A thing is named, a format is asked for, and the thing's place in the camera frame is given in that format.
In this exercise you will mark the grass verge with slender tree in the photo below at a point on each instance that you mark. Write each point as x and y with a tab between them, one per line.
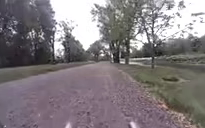
190	91

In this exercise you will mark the distant trees at path end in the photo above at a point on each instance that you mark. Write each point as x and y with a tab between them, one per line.
96	50

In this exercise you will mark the robot's own part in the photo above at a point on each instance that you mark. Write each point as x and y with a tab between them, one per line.
68	125
133	125

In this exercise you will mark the grass verge with dark trees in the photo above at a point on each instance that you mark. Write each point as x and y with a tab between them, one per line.
23	71

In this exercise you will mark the clump of dark trees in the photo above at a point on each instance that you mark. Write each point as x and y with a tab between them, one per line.
71	46

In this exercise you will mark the pale strip of road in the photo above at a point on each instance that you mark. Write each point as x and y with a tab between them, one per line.
136	61

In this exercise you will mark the distant row of trees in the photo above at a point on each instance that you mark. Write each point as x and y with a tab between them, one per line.
186	45

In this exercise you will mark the grey-purple gravel path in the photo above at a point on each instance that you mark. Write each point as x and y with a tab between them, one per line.
90	90

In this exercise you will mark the wood of dark trees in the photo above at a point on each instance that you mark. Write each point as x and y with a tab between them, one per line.
20	33

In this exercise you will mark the group of large leafy trees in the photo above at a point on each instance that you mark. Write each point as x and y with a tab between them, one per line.
118	33

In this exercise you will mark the slender bare-branched tree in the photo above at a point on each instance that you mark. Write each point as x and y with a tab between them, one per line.
152	57

